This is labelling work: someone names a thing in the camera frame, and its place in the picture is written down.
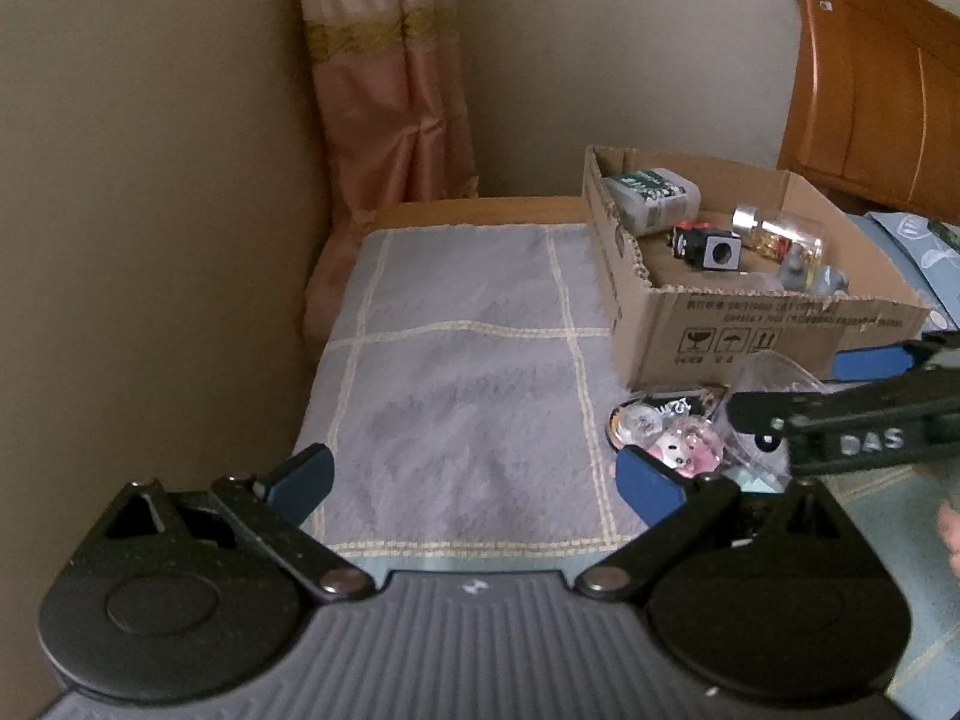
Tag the wooden bed frame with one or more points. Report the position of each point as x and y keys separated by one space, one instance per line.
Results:
x=480 y=211

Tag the person's right hand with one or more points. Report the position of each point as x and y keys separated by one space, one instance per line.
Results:
x=952 y=536

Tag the wooden headboard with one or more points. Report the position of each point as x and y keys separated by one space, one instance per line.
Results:
x=870 y=75

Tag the brown cardboard box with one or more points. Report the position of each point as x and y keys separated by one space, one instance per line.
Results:
x=750 y=330

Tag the dark patterned strip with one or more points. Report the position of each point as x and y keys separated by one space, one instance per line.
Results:
x=949 y=234

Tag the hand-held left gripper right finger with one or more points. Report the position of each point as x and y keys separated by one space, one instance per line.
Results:
x=649 y=484

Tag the white bottle with green label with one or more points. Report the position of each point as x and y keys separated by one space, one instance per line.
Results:
x=652 y=195

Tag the black cube toy red buttons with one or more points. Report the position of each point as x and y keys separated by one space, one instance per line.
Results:
x=712 y=249

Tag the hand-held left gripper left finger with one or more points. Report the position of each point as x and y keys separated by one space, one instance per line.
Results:
x=304 y=476

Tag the mint green egg-shaped object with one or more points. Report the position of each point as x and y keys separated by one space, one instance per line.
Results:
x=754 y=478

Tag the blue floral pillow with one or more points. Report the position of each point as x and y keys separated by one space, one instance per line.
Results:
x=911 y=247

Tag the pink curtain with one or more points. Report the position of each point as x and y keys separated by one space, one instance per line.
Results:
x=375 y=90

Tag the plaid blue grey blanket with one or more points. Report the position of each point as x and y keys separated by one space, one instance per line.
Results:
x=465 y=390

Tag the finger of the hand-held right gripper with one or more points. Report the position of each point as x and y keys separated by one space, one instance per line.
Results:
x=874 y=365
x=862 y=427

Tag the glass bottle with silver cap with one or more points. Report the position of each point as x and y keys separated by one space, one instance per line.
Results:
x=780 y=232

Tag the clear plastic container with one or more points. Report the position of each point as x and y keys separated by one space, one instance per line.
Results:
x=765 y=375

